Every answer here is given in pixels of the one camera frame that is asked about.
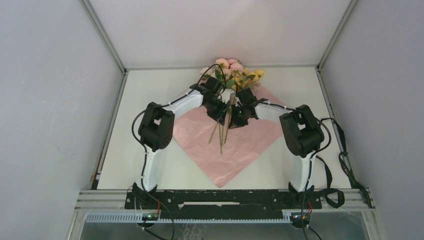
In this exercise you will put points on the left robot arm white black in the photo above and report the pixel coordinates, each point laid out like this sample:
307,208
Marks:
153,129

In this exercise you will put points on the pink fake flower stem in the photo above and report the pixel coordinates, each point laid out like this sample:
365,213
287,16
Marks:
230,72

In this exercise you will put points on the white cable duct strip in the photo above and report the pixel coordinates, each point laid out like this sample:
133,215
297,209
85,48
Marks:
114,217

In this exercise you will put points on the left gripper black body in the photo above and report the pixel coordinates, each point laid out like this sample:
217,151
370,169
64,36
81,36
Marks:
216,108

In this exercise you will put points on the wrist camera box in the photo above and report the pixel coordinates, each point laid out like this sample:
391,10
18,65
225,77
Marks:
213,84
228,96

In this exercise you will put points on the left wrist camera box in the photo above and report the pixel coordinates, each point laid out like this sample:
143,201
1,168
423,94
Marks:
213,84

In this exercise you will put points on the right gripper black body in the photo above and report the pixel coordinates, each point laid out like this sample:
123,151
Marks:
240,118

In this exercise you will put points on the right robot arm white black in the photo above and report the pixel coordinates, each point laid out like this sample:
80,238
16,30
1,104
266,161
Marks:
301,131

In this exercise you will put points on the yellow fake flower stem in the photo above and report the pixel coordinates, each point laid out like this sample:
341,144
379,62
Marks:
251,80

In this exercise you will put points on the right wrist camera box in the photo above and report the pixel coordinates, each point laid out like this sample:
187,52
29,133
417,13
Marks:
228,96

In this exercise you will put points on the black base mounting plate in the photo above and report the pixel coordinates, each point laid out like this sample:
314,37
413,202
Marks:
226,204

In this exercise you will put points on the pink wrapping paper sheet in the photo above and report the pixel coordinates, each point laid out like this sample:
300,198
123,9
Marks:
252,157

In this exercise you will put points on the white fake flower stem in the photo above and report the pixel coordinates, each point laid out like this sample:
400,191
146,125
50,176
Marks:
206,71

